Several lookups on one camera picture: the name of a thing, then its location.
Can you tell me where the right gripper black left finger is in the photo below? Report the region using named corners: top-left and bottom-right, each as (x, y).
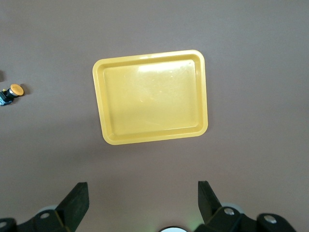
top-left (0, 182), bottom-right (89, 232)

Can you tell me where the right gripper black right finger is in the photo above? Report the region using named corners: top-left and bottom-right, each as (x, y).
top-left (195, 180), bottom-right (296, 232)

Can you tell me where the yellow plastic tray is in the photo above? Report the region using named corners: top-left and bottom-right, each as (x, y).
top-left (92, 49), bottom-right (209, 145)

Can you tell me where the brown table cover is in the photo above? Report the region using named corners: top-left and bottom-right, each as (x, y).
top-left (0, 0), bottom-right (309, 232)

